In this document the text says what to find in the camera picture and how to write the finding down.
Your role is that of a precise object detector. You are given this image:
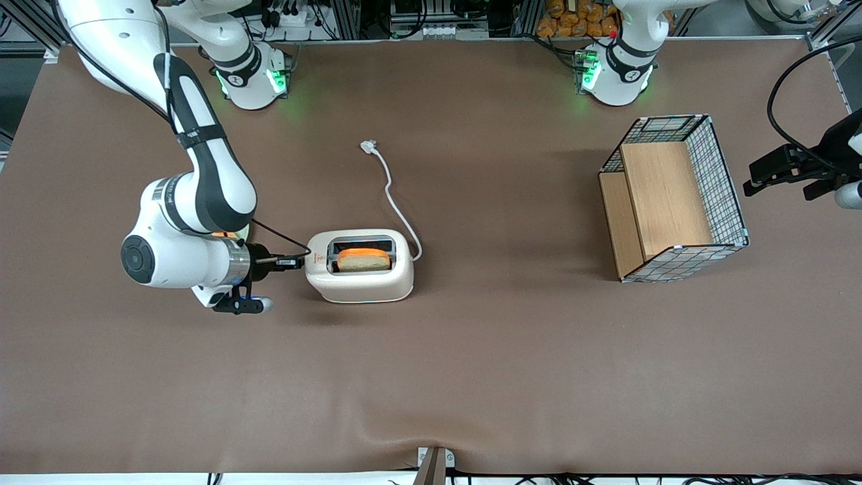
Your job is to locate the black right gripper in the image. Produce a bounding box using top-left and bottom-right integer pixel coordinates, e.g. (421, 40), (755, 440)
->
(246, 242), (305, 285)

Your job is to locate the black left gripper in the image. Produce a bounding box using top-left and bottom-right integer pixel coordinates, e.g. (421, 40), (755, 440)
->
(743, 109), (862, 201)

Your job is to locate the white two-slot toaster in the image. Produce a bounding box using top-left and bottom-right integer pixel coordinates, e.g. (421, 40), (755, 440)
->
(304, 229), (415, 304)

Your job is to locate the toast slice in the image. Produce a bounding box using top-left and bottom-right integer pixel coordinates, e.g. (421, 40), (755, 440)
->
(336, 247), (393, 273)

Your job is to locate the wooden shelf insert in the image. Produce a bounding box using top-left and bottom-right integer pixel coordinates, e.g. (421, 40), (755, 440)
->
(599, 141), (715, 280)

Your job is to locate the brown table cloth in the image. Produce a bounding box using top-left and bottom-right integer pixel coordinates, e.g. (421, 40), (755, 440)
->
(0, 37), (862, 476)

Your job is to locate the white power strip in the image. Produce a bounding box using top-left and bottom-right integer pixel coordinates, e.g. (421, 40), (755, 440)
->
(259, 5), (325, 29)

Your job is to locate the pile of bread rolls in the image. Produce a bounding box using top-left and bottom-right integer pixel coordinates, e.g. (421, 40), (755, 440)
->
(536, 0), (622, 39)

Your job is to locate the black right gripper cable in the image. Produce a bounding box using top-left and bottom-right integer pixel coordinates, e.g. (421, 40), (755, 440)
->
(251, 218), (312, 261)

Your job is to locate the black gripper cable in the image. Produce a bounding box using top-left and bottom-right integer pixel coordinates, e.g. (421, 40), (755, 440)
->
(251, 218), (312, 261)
(766, 35), (862, 170)

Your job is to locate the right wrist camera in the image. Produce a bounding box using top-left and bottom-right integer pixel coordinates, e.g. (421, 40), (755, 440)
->
(213, 284), (275, 316)

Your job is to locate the wire mesh basket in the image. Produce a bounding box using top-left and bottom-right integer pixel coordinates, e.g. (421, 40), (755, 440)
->
(598, 114), (750, 284)

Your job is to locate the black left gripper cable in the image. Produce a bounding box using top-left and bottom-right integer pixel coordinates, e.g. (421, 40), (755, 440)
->
(766, 35), (862, 170)

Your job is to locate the white toaster power cord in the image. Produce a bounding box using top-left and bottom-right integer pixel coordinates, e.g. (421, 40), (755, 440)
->
(360, 139), (424, 263)

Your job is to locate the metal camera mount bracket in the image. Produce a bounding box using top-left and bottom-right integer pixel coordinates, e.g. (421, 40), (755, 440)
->
(412, 446), (456, 485)

